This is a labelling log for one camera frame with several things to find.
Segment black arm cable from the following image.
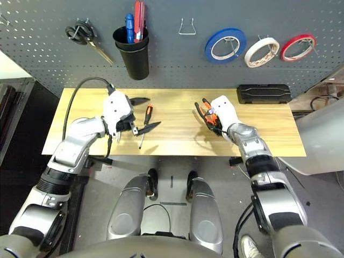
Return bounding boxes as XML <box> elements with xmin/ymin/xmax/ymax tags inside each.
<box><xmin>233</xmin><ymin>203</ymin><xmax>255</xmax><ymax>258</ymax></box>
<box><xmin>63</xmin><ymin>77</ymin><xmax>116</xmax><ymax>159</ymax></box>

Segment blue tape roll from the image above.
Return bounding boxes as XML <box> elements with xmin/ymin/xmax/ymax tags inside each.
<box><xmin>204</xmin><ymin>27</ymin><xmax>247</xmax><ymax>65</ymax></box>

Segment large light grey panel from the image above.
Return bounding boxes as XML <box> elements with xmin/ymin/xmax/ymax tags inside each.
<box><xmin>279</xmin><ymin>102</ymin><xmax>344</xmax><ymax>175</ymax></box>

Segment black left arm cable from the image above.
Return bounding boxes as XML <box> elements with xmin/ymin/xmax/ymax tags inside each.
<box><xmin>63</xmin><ymin>77</ymin><xmax>116</xmax><ymax>159</ymax></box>

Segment white person's shoe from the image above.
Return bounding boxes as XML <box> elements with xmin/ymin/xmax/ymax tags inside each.
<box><xmin>240</xmin><ymin>235</ymin><xmax>260</xmax><ymax>258</ymax></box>

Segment orange black pliers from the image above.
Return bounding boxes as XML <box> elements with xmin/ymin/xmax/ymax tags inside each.
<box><xmin>200</xmin><ymin>98</ymin><xmax>220</xmax><ymax>127</ymax></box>

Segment silver right robot leg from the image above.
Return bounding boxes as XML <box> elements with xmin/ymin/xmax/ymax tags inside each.
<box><xmin>185</xmin><ymin>170</ymin><xmax>224</xmax><ymax>255</ymax></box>

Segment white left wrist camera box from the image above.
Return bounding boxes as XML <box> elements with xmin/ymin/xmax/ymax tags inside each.
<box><xmin>103</xmin><ymin>90</ymin><xmax>134</xmax><ymax>138</ymax></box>

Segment black plastic cup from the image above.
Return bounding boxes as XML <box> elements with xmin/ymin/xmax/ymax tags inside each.
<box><xmin>112</xmin><ymin>25</ymin><xmax>150</xmax><ymax>81</ymax></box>

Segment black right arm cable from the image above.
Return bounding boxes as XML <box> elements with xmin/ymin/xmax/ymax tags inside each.
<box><xmin>233</xmin><ymin>203</ymin><xmax>255</xmax><ymax>258</ymax></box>

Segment black tool case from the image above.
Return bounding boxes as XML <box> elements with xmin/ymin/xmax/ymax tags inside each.
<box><xmin>236</xmin><ymin>84</ymin><xmax>292</xmax><ymax>105</ymax></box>

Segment blue handled screwdriver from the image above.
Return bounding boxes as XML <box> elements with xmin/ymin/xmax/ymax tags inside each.
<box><xmin>125</xmin><ymin>13</ymin><xmax>135</xmax><ymax>44</ymax></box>

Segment white tape roll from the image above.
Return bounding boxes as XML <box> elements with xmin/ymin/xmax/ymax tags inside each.
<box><xmin>243</xmin><ymin>37</ymin><xmax>281</xmax><ymax>68</ymax></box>

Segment red handled screwdriver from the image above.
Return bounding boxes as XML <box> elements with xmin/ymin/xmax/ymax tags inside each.
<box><xmin>133</xmin><ymin>1</ymin><xmax>147</xmax><ymax>44</ymax></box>

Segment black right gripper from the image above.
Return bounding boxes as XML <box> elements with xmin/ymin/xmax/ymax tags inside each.
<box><xmin>194</xmin><ymin>102</ymin><xmax>228</xmax><ymax>137</ymax></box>

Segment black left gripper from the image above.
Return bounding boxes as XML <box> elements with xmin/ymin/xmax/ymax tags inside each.
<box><xmin>116</xmin><ymin>97</ymin><xmax>162</xmax><ymax>137</ymax></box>

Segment black cabinet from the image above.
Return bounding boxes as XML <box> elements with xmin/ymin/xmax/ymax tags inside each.
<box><xmin>0</xmin><ymin>77</ymin><xmax>60</xmax><ymax>234</ymax></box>

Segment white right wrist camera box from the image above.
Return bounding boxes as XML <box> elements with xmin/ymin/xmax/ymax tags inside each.
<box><xmin>209</xmin><ymin>95</ymin><xmax>240</xmax><ymax>132</ymax></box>

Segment red tape roll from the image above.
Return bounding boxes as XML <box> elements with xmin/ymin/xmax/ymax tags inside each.
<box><xmin>279</xmin><ymin>34</ymin><xmax>318</xmax><ymax>62</ymax></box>

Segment silver left robot leg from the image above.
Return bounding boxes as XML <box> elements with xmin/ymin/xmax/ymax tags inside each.
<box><xmin>106</xmin><ymin>168</ymin><xmax>159</xmax><ymax>241</ymax></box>

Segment black orange screwdriver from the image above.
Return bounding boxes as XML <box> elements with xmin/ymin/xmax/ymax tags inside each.
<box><xmin>138</xmin><ymin>104</ymin><xmax>154</xmax><ymax>150</ymax></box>

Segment silver robot leg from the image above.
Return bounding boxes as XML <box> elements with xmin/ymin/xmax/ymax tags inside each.
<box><xmin>106</xmin><ymin>168</ymin><xmax>159</xmax><ymax>241</ymax></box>
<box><xmin>185</xmin><ymin>170</ymin><xmax>224</xmax><ymax>255</ymax></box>

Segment grey robot torso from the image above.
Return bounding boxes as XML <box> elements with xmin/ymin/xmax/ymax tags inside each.
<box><xmin>58</xmin><ymin>235</ymin><xmax>226</xmax><ymax>258</ymax></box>

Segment dark grey pegboard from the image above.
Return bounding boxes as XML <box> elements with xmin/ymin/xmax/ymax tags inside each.
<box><xmin>0</xmin><ymin>0</ymin><xmax>344</xmax><ymax>97</ymax></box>

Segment silver wire pliers holder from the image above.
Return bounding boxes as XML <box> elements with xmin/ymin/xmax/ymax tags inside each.
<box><xmin>178</xmin><ymin>17</ymin><xmax>196</xmax><ymax>35</ymax></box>

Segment black handled scissors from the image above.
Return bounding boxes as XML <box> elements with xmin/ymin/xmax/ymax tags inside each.
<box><xmin>65</xmin><ymin>20</ymin><xmax>115</xmax><ymax>65</ymax></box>

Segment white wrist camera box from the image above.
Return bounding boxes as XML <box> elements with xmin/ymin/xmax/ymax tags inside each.
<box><xmin>209</xmin><ymin>95</ymin><xmax>240</xmax><ymax>132</ymax></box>
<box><xmin>103</xmin><ymin>90</ymin><xmax>134</xmax><ymax>138</ymax></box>

